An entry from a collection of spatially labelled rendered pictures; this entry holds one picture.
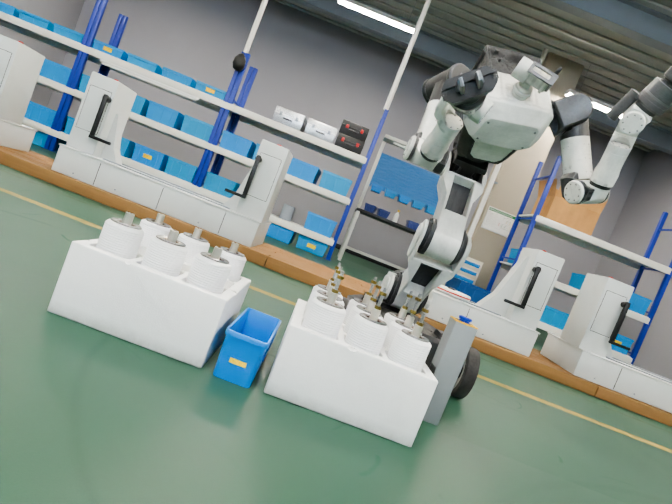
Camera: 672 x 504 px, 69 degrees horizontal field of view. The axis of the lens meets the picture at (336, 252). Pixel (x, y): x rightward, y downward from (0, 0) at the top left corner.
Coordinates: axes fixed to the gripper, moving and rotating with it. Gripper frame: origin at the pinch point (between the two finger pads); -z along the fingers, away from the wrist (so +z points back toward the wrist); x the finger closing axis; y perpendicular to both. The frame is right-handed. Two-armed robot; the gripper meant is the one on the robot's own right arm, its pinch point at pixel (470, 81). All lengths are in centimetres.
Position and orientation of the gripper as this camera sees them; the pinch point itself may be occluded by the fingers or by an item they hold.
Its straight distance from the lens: 115.8
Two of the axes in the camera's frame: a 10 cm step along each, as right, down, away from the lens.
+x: 9.3, -2.7, -2.5
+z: 2.3, -1.3, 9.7
